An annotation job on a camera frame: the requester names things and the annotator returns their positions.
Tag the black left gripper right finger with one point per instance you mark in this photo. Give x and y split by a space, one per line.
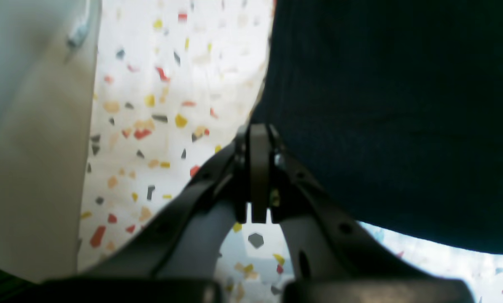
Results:
334 259

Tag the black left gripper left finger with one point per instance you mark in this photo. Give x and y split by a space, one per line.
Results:
172 260

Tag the black t-shirt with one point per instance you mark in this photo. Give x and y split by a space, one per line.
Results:
396 107

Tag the terrazzo pattern tablecloth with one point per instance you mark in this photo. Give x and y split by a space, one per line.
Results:
174 81

